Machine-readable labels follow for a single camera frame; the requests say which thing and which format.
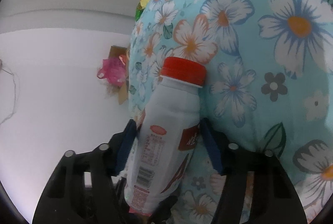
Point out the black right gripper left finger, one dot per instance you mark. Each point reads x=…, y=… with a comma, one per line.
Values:
x=81, y=190

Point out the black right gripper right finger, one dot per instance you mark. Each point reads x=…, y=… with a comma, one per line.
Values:
x=259, y=175

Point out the white bottle red cap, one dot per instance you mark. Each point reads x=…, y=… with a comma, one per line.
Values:
x=167, y=136

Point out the pink plastic bag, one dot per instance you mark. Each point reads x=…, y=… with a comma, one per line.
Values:
x=113, y=70

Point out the floral blue tablecloth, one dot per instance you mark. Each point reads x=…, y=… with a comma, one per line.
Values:
x=269, y=78

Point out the small green snack packet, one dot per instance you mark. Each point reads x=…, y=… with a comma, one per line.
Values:
x=138, y=13

